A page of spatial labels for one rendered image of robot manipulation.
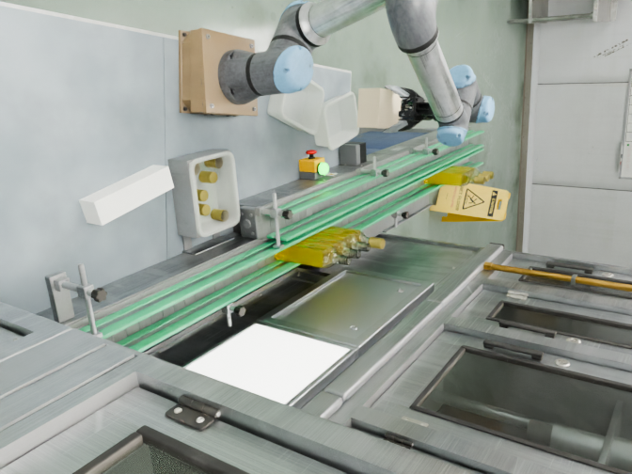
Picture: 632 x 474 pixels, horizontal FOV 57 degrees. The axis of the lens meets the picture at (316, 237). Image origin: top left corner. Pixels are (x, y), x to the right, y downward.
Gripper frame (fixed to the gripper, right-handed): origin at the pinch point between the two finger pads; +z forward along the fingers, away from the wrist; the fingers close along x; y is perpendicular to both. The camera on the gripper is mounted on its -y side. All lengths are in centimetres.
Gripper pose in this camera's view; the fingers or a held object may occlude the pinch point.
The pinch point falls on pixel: (385, 109)
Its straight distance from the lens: 191.6
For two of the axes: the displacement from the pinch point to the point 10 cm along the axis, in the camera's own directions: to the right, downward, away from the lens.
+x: -0.3, 9.8, 1.8
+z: -8.2, -1.3, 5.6
